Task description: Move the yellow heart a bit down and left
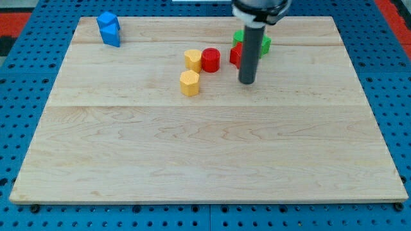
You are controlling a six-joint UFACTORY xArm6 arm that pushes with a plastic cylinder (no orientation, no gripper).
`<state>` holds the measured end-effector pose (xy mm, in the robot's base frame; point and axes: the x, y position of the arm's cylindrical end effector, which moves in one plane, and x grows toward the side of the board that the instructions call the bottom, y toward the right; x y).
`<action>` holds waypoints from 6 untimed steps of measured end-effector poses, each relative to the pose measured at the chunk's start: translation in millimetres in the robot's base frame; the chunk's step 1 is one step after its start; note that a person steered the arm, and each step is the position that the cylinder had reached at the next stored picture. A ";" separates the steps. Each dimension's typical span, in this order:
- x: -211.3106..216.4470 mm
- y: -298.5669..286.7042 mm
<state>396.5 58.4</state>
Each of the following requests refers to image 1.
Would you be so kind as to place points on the yellow heart block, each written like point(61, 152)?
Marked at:
point(193, 60)

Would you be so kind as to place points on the yellow hexagon block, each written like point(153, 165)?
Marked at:
point(189, 83)

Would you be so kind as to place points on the wooden board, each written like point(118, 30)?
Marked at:
point(116, 128)

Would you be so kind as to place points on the red cylinder block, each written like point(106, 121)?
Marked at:
point(210, 60)

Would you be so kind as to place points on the red star block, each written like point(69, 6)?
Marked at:
point(235, 55)

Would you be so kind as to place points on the green block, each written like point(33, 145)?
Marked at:
point(265, 47)

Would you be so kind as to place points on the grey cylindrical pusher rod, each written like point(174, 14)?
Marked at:
point(250, 53)

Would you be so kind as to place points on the blue triangle block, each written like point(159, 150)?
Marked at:
point(110, 35)

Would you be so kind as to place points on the blue cube block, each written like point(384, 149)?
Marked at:
point(106, 19)

